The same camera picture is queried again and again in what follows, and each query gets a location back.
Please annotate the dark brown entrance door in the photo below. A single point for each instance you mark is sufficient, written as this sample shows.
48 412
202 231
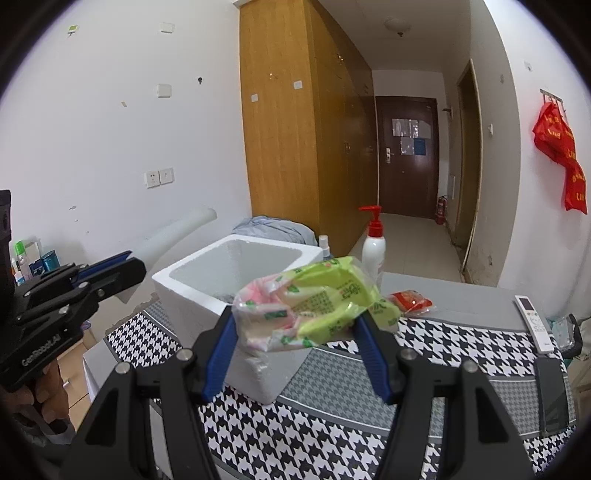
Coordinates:
406 161

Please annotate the white foam lid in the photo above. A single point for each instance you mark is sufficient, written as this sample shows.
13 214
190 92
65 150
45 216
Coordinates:
180 230

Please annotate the metal wall hook rack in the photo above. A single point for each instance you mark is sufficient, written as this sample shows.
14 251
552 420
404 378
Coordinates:
551 96

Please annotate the red snack packet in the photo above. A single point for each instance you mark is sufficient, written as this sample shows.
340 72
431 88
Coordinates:
413 302

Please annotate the green tissue packet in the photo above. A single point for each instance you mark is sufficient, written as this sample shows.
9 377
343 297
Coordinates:
323 304

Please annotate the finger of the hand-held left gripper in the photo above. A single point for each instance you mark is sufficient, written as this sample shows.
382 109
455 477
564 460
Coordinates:
106 263
122 274

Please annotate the white wall switch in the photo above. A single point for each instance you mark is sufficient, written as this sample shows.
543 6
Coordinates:
164 90

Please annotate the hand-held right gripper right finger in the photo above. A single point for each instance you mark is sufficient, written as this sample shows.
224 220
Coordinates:
376 364

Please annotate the blue spray bottle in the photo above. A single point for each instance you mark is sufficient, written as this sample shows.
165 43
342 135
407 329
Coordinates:
324 247

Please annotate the white wall socket pair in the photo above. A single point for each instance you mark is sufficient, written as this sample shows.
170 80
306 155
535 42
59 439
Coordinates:
159 177

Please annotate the white lotion pump bottle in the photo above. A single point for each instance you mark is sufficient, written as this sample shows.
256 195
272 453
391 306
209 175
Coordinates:
373 254

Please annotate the ceiling lamp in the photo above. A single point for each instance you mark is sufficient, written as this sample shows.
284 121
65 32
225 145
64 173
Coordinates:
398 26

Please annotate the person's left hand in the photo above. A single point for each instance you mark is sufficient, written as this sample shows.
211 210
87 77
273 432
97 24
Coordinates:
46 401

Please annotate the red plastic bag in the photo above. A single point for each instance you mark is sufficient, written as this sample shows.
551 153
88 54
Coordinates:
561 147

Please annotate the houndstooth tablecloth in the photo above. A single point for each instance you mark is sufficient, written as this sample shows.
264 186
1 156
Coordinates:
461 341

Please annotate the wooden wardrobe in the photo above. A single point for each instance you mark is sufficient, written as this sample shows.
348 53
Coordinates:
295 138

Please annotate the clear plastic packet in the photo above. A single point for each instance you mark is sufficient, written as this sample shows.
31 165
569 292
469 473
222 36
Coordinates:
561 334

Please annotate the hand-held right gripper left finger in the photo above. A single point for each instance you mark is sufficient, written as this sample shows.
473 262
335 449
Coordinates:
219 355

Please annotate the white foam box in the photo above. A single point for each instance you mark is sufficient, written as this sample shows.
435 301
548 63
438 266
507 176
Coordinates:
194 300

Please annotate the red fire extinguisher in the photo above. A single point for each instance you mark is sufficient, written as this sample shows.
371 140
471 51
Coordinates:
442 210

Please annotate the black smartphone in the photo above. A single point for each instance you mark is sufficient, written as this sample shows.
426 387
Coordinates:
552 397

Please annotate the brown side door frame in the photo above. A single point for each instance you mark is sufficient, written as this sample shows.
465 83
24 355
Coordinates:
468 175

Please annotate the white remote control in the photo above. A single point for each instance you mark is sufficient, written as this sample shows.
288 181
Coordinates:
535 325

